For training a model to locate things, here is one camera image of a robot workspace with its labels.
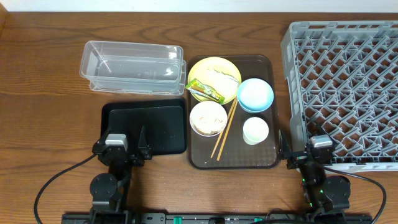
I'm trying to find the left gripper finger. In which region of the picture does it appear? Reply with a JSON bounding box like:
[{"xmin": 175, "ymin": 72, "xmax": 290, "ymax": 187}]
[
  {"xmin": 138, "ymin": 126, "xmax": 150, "ymax": 153},
  {"xmin": 98, "ymin": 126, "xmax": 111, "ymax": 144}
]

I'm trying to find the pale green cup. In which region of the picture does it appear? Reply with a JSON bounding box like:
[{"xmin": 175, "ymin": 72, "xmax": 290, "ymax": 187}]
[{"xmin": 243, "ymin": 117, "xmax": 269, "ymax": 145}]

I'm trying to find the light blue bowl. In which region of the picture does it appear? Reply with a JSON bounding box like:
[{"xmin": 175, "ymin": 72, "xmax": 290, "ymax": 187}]
[{"xmin": 237, "ymin": 78, "xmax": 274, "ymax": 113}]

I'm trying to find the wooden chopstick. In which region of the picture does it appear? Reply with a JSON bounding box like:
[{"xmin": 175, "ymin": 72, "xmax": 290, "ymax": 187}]
[
  {"xmin": 217, "ymin": 98, "xmax": 238, "ymax": 161},
  {"xmin": 210, "ymin": 97, "xmax": 237, "ymax": 158}
]

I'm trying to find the pink bowl with rice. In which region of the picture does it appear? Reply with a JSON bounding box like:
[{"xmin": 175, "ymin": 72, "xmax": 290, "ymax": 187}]
[{"xmin": 189, "ymin": 101, "xmax": 228, "ymax": 137}]

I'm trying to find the green snack wrapper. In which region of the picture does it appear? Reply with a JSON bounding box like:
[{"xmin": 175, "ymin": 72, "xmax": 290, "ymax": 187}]
[{"xmin": 185, "ymin": 78, "xmax": 225, "ymax": 104}]

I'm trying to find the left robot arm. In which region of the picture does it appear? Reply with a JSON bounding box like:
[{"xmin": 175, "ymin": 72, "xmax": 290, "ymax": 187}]
[{"xmin": 88, "ymin": 126, "xmax": 152, "ymax": 224}]

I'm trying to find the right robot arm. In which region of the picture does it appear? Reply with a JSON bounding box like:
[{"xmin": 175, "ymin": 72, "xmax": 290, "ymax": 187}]
[{"xmin": 277, "ymin": 125, "xmax": 351, "ymax": 222}]

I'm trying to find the black waste tray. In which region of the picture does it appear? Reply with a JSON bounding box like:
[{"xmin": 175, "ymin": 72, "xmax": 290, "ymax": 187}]
[{"xmin": 101, "ymin": 98, "xmax": 187, "ymax": 156}]

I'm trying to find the grey dishwasher rack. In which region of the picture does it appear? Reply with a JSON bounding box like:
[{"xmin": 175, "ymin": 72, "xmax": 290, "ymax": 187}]
[{"xmin": 280, "ymin": 21, "xmax": 397, "ymax": 173}]

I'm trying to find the clear plastic waste bin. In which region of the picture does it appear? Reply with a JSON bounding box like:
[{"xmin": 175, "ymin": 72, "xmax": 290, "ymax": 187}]
[{"xmin": 80, "ymin": 40, "xmax": 187, "ymax": 96}]

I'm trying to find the brown plastic serving tray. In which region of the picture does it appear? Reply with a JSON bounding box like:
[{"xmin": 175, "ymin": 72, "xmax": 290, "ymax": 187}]
[{"xmin": 187, "ymin": 55, "xmax": 279, "ymax": 170}]

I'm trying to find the yellow plate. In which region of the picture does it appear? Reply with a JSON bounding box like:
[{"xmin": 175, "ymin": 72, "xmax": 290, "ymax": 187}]
[{"xmin": 187, "ymin": 57, "xmax": 242, "ymax": 105}]

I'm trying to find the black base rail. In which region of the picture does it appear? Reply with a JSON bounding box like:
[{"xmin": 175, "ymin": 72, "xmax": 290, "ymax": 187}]
[{"xmin": 61, "ymin": 211, "xmax": 373, "ymax": 224}]

